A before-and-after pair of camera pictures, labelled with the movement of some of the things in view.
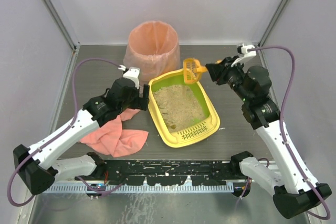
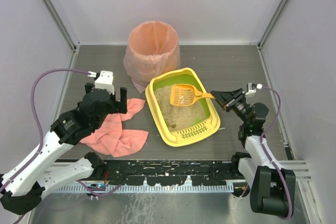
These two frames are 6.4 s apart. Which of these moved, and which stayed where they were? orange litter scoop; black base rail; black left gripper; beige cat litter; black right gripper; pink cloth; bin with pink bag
Moved: black left gripper; black right gripper; orange litter scoop
Stayed: pink cloth; beige cat litter; bin with pink bag; black base rail
